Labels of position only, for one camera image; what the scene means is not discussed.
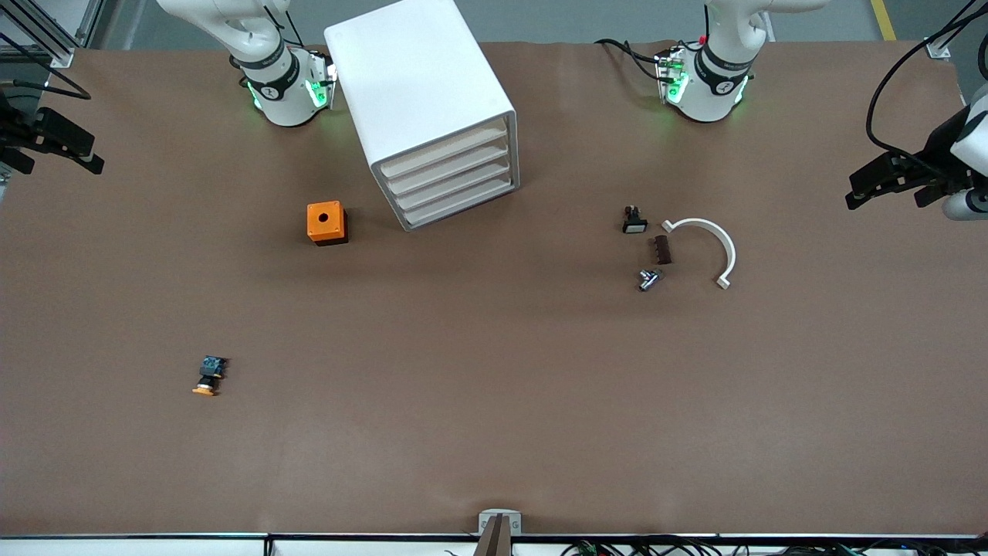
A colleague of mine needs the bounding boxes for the black left base cable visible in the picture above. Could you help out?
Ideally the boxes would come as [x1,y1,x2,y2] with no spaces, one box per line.
[594,37,666,83]

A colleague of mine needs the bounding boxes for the white table edge rail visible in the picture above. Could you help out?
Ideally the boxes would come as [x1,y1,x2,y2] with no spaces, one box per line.
[0,532,988,556]

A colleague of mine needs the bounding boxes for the orange button enclosure box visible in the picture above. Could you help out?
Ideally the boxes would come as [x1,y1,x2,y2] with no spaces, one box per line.
[306,201,349,247]

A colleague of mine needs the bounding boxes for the white curved plastic bracket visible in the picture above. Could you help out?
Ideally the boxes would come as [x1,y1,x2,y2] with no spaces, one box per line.
[661,218,738,291]

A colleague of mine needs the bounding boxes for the aluminium frame profile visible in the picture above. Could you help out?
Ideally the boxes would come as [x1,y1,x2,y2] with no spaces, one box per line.
[925,0,988,61]
[0,0,103,69]

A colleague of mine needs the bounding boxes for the yellow mushroom push button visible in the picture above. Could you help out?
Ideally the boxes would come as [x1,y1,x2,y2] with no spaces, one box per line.
[191,355,229,397]

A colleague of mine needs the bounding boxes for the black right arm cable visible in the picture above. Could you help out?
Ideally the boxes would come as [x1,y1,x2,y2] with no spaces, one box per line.
[0,76,93,101]

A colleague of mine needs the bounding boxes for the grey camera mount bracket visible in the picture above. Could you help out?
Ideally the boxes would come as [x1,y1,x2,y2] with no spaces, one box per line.
[477,509,523,556]

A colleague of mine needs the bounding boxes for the black cable bundle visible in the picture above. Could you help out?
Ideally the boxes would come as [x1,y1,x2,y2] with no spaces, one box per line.
[444,536,988,556]

